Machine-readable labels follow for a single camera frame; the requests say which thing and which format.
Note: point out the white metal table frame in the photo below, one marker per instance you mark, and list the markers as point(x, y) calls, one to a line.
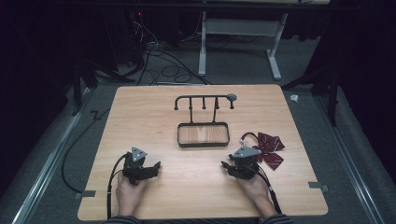
point(239, 28)

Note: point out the person's left hand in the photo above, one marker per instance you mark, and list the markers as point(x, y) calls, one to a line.
point(128, 196)

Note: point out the black metal stand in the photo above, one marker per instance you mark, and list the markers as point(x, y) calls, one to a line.
point(333, 99)
point(77, 90)

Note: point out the black metal hook rack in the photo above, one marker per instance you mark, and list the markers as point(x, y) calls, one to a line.
point(203, 135)

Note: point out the grey tape piece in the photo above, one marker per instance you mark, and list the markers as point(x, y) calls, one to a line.
point(85, 194)
point(318, 186)

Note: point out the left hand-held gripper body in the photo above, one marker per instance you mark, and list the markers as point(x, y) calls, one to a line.
point(134, 169)

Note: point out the dark red striped bow tie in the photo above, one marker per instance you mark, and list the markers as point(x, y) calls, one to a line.
point(270, 149)

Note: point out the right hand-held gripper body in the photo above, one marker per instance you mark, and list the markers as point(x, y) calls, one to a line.
point(246, 166)

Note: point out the person's right hand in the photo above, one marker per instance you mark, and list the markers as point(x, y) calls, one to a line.
point(257, 193)

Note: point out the white crumpled paper scrap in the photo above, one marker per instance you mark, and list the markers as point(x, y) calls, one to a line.
point(294, 98)

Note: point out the silver floor rail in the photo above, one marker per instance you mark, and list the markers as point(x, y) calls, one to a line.
point(46, 168)
point(348, 155)

